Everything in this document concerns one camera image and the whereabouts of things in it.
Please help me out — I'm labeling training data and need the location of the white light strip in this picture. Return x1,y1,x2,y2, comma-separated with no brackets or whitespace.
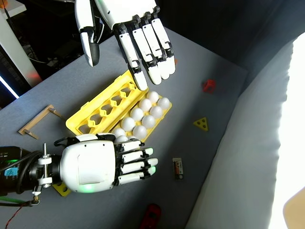
0,75,20,99

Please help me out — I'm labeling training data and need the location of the red toy car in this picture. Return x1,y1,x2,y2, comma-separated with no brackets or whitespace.
139,203,162,229

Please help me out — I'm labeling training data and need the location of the thin red wire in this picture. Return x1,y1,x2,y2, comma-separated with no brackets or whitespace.
4,205,27,228

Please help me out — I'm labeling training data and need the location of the small battery pack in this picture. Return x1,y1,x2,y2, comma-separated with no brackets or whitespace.
172,157,184,181

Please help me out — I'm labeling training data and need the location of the grey table cloth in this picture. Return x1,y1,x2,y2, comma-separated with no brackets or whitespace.
0,26,248,229

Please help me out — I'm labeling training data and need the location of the yellow three-hole triangle block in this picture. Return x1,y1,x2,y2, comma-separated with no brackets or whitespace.
193,116,210,131

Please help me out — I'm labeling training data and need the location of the wooden U-shaped frame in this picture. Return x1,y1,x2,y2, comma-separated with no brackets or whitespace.
18,104,64,140

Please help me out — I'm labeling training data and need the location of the white backdrop sheet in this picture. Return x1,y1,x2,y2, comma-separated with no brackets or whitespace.
184,33,305,229

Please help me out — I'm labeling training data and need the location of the white desk leg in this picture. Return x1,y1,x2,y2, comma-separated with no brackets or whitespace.
0,0,42,88

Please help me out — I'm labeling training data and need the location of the yellow egg carton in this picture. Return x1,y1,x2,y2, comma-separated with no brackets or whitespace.
65,70,173,144

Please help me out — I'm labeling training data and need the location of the black backdrop cloth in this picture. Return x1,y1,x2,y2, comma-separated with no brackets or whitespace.
157,0,305,79

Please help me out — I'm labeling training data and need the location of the red open cube block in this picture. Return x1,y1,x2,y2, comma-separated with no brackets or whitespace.
202,79,217,94

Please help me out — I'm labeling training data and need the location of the yellow two-hole rectangular block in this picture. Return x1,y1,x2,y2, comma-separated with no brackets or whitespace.
52,182,72,198

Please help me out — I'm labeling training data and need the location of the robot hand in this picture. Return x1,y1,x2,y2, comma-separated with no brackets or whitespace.
75,0,177,92
54,133,159,194

